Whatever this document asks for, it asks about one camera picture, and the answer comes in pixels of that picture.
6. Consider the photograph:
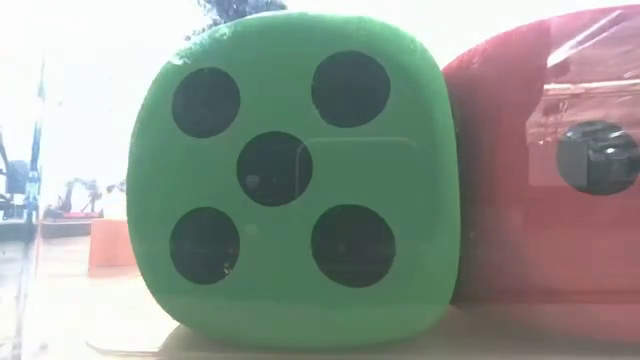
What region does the green foam die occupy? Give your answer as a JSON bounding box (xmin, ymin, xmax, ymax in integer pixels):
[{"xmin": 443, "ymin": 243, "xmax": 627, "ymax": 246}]
[{"xmin": 126, "ymin": 10, "xmax": 461, "ymax": 350}]

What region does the red foam die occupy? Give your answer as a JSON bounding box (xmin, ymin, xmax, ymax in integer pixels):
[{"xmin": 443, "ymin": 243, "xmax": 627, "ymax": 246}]
[{"xmin": 442, "ymin": 4, "xmax": 640, "ymax": 346}]

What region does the orange arrow-shaped block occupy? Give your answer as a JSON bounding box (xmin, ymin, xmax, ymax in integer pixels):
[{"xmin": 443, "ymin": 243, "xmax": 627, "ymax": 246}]
[{"xmin": 88, "ymin": 218, "xmax": 137, "ymax": 268}]

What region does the background robot station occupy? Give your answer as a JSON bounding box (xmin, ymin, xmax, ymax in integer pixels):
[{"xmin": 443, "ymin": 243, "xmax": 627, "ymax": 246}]
[{"xmin": 43, "ymin": 177, "xmax": 127, "ymax": 221}]

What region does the clear plastic container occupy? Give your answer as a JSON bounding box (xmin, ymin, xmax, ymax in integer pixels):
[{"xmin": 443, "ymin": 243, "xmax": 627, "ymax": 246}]
[{"xmin": 0, "ymin": 0, "xmax": 640, "ymax": 360}]

